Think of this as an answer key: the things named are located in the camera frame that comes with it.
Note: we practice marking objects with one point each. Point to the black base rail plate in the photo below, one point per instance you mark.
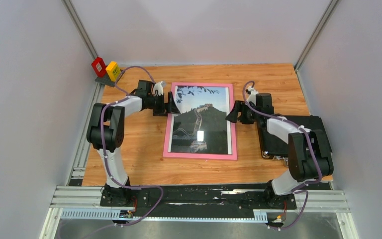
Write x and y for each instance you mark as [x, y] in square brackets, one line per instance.
[198, 201]

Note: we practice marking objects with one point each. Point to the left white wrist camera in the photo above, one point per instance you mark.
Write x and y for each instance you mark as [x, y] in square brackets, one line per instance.
[158, 88]

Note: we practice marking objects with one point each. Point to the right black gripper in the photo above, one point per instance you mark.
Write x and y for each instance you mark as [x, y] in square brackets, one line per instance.
[238, 107]

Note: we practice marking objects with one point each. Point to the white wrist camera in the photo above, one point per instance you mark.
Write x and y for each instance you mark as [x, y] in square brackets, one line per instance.
[251, 98]
[158, 88]

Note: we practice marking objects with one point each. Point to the wooden picture frame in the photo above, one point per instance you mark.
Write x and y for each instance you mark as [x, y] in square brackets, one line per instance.
[166, 155]

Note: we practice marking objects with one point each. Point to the clear acrylic sheet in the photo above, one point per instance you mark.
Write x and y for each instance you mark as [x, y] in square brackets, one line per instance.
[201, 120]

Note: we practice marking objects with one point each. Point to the yellow small box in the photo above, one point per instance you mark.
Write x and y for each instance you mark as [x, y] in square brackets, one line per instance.
[113, 70]

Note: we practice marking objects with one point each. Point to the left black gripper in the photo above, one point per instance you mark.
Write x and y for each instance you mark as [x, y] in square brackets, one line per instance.
[170, 108]

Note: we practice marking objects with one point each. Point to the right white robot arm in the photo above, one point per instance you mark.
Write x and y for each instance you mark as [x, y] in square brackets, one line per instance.
[297, 175]

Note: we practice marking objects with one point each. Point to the Great Wall photo print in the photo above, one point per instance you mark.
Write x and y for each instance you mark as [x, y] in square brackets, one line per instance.
[201, 120]

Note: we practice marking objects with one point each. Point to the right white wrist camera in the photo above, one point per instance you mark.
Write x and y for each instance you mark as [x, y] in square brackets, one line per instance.
[251, 98]

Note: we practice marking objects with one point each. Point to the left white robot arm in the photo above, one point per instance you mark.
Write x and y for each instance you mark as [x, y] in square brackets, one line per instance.
[106, 131]

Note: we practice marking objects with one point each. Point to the red small box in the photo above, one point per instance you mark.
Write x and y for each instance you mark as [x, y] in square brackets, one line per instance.
[99, 66]

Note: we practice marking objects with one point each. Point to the black poker chip case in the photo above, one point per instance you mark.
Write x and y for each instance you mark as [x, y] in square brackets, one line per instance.
[301, 139]

